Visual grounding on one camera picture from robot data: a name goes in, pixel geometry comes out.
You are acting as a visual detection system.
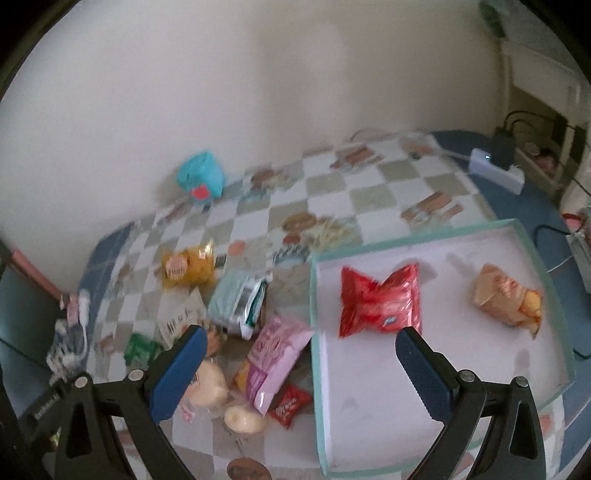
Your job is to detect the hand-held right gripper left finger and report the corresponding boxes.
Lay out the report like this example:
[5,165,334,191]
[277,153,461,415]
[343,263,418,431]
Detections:
[53,324,208,480]

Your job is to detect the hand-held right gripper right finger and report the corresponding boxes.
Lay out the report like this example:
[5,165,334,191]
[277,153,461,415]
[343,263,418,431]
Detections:
[395,326,548,480]

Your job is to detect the cream bun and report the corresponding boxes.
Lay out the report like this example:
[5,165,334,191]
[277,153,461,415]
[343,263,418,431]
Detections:
[180,357,230,423]

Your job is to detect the teal rimmed white tray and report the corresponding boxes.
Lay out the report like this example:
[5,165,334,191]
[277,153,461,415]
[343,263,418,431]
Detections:
[308,218,577,477]

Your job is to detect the white printed snack packet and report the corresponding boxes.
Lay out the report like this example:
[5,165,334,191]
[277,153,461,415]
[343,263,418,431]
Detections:
[157,291,208,347]

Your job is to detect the small orange snack packet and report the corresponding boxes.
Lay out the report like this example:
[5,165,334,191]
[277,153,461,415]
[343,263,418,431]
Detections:
[232,357,252,393]

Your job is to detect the round cream pastry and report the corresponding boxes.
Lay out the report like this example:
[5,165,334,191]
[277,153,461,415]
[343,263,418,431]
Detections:
[224,401,267,435]

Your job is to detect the large red snack packet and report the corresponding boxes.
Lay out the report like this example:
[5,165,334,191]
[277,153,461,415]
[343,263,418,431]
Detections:
[339,262,423,340]

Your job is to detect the mint green snack packet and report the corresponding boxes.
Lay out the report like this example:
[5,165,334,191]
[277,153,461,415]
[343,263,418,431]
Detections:
[207,270,271,340]

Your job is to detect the pink snack packet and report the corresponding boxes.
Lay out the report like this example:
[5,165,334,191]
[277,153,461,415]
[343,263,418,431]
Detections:
[245,314,317,416]

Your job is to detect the yellow snack packet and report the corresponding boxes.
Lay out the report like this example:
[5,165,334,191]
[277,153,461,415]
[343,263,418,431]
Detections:
[159,240,220,291]

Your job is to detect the small red snack packet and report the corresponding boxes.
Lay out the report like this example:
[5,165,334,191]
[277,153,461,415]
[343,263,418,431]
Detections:
[267,383,314,429]

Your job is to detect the tan orange snack packet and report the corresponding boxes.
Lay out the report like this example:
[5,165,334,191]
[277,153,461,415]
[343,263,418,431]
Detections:
[471,263,543,340]

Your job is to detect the crumpled printed cloth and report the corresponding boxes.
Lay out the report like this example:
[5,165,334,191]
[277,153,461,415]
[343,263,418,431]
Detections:
[46,318,90,384]

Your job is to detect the white device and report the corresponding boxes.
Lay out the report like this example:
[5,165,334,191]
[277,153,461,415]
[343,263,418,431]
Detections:
[570,231,591,291]

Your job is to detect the teal box with red label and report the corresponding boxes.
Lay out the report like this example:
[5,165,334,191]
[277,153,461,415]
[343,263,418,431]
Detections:
[175,150,225,206]

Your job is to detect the white power strip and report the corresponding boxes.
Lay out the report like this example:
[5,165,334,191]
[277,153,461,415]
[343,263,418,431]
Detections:
[468,148,525,192]

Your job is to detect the checkered printed tablecloth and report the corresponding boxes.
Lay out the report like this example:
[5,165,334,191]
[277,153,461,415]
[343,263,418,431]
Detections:
[46,131,591,480]

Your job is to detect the black charger plug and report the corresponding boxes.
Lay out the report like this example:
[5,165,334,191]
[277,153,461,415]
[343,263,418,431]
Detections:
[489,129,515,169]

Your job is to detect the white cabinet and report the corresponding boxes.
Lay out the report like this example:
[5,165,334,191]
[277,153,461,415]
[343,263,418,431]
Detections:
[501,37,583,139]

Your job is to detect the green object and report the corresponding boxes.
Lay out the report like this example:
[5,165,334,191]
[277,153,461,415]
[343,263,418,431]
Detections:
[480,0,507,37]

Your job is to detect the white charger with cable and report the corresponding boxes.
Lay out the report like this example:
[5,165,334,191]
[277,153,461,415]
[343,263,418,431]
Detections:
[46,291,93,370]

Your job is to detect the black cable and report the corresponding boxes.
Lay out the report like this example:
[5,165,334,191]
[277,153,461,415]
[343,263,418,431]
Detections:
[533,223,571,259]

